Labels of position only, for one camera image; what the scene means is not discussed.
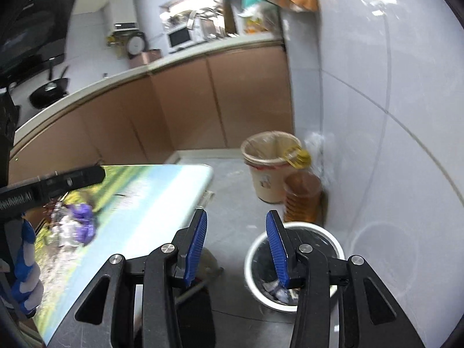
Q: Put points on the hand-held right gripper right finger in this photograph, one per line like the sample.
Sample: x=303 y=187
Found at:
x=277 y=250

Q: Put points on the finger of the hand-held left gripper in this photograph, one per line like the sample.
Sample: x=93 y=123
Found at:
x=72 y=179

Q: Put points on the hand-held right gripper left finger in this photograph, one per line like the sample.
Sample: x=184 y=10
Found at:
x=197 y=246

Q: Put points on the white bin with black bag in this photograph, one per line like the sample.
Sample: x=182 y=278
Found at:
x=253 y=261

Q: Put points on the purple wrapper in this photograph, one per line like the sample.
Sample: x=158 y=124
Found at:
x=84 y=221

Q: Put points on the red foil wrapper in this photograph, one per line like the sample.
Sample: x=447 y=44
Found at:
x=54 y=208

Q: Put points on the white blue crumpled wrapper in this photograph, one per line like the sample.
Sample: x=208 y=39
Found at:
x=277 y=292

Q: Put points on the landscape print folding table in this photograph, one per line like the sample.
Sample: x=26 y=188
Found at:
x=130 y=217

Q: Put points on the beige bucket with clear liner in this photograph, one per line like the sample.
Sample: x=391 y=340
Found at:
x=266 y=174

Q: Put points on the black wok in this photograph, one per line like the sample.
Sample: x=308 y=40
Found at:
x=49 y=90

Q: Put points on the clear plastic bag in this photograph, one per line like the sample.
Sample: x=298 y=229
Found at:
x=316 y=152

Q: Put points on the white kitchen countertop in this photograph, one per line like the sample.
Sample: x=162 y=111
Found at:
x=108 y=79

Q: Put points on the brown kitchen base cabinets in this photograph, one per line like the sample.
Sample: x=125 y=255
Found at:
x=181 y=108

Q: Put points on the copper coloured box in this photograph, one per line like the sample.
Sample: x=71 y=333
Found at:
x=147 y=58

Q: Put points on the black range hood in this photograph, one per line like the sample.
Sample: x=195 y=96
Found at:
x=32 y=32

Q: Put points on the white water heater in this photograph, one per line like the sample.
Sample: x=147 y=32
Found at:
x=121 y=12

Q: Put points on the white microwave oven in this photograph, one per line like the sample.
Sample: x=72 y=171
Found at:
x=181 y=36

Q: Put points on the metal dish rack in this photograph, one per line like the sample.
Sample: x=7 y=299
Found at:
x=206 y=18

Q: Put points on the printed food packages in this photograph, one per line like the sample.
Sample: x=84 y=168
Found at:
x=255 y=20

